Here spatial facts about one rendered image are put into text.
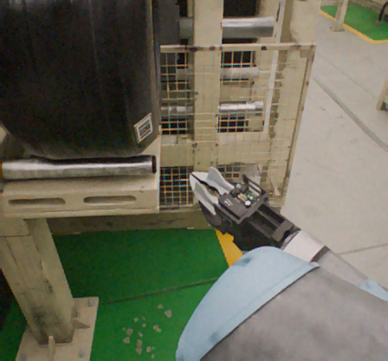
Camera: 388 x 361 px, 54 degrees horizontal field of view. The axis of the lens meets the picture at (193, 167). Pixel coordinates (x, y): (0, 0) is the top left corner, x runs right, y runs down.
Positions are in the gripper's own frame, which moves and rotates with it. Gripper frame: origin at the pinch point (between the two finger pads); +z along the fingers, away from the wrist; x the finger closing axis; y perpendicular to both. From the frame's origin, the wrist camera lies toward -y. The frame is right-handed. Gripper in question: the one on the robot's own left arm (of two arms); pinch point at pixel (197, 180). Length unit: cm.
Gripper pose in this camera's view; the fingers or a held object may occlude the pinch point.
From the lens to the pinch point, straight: 69.3
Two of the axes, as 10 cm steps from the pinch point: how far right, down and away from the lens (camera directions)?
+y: -1.6, -5.3, -8.3
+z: -6.9, -5.4, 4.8
